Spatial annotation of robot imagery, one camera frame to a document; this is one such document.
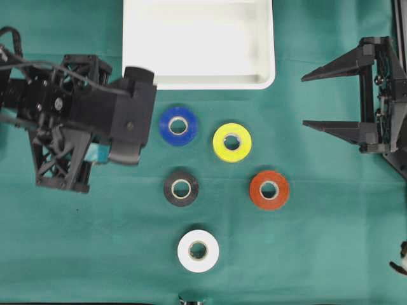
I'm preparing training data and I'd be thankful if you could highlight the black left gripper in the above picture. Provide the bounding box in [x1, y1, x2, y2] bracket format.
[24, 55, 112, 193]

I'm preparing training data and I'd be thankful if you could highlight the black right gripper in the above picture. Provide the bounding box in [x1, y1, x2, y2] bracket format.
[301, 37, 406, 153]

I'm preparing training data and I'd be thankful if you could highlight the teal tape roll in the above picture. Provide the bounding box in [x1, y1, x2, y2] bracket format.
[85, 143, 111, 164]

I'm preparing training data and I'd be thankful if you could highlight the black tape roll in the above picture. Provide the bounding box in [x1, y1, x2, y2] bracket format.
[163, 170, 199, 207]

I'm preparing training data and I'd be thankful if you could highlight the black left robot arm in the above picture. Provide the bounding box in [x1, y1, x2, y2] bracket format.
[1, 55, 112, 193]

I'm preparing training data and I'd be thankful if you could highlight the blue tape roll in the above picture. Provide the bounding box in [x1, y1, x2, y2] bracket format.
[159, 107, 198, 146]

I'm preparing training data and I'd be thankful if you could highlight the orange tape roll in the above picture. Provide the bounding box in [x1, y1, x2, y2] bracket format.
[249, 170, 290, 211]

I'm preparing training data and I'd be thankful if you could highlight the yellow tape roll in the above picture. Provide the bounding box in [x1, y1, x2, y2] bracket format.
[212, 123, 252, 163]

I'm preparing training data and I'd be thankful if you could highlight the white tape roll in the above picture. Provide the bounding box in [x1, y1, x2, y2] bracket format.
[177, 229, 220, 273]

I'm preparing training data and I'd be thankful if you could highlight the white plastic case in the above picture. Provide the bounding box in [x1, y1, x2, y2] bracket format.
[122, 1, 276, 90]

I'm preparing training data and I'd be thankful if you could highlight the green table cloth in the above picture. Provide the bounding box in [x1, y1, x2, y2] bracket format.
[1, 1, 406, 304]

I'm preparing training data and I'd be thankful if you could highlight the white black clip object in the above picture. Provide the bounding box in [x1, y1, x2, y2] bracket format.
[389, 241, 407, 276]

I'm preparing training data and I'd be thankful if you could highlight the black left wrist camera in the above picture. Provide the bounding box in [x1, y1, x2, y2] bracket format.
[68, 67, 157, 165]

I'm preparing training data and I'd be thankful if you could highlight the black left camera cable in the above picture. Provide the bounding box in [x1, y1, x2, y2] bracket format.
[0, 27, 134, 96]

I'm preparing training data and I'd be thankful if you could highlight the metal camera stand bottom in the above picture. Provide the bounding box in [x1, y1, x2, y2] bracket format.
[178, 294, 208, 305]

